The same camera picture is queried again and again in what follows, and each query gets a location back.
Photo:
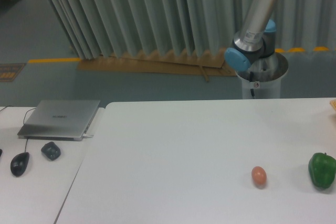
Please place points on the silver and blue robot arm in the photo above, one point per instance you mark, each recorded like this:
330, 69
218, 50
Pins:
255, 39

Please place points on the green bell pepper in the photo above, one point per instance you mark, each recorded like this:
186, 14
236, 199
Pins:
321, 169

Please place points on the brown cardboard sheet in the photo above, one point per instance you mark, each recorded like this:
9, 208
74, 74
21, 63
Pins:
114, 64

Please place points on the white laptop plug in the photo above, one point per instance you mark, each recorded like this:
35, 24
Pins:
87, 136

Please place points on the pale green pleated curtain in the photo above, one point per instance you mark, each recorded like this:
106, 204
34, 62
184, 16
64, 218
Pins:
114, 27

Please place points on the silver closed laptop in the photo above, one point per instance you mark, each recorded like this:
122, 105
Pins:
60, 119

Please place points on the brown egg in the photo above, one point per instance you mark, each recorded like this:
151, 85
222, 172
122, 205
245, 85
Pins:
259, 177

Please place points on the floor warning sticker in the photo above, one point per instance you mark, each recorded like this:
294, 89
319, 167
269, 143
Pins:
9, 71

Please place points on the black computer mouse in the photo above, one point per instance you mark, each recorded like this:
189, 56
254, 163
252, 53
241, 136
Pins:
19, 164

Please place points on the yellow basket corner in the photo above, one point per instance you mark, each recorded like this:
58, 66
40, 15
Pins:
333, 104

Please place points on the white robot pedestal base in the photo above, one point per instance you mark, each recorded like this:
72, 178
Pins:
263, 79

